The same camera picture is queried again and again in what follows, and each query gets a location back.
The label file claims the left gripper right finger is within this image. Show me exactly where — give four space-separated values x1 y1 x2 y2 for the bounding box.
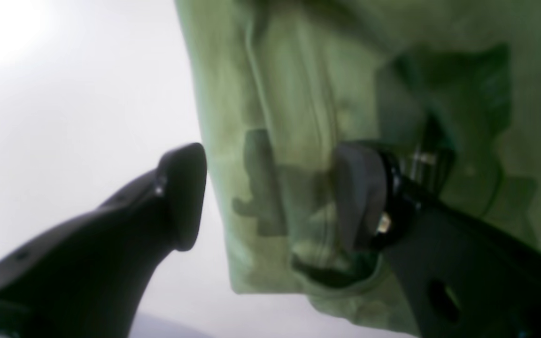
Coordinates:
334 143 541 338

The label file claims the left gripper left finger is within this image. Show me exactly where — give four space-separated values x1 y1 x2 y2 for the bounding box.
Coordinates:
0 143 207 338

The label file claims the green t-shirt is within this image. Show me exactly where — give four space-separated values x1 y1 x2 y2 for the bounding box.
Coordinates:
175 0 541 338

